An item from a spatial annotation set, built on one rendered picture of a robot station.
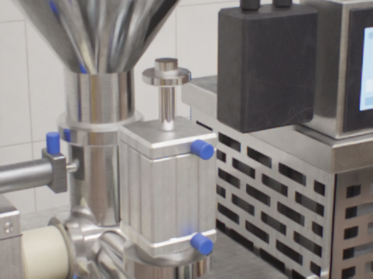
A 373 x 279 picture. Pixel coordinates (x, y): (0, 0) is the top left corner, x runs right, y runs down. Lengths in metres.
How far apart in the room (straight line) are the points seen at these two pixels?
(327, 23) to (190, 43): 1.60
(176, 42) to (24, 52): 0.41
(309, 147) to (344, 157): 0.03
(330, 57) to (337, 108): 0.04
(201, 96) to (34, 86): 1.30
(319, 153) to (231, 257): 0.16
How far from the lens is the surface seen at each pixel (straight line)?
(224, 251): 0.81
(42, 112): 2.13
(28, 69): 2.09
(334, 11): 0.67
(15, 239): 0.62
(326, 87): 0.68
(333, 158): 0.68
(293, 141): 0.71
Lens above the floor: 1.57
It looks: 17 degrees down
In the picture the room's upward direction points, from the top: straight up
